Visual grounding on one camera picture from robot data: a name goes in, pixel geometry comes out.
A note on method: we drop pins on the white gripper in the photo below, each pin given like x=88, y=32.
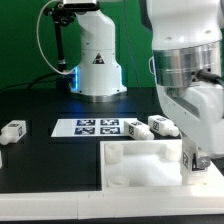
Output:
x=199, y=113

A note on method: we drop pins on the white square table top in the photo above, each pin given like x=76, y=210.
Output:
x=151, y=166

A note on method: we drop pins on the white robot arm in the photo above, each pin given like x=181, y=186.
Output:
x=186, y=47

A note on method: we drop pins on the white L-shaped obstacle fence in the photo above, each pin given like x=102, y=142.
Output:
x=78, y=194

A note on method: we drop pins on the white sheet with tags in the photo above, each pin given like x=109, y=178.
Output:
x=90, y=127

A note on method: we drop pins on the white part at left edge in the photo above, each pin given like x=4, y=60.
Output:
x=1, y=162

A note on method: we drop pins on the black camera stand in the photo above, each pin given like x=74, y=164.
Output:
x=62, y=15

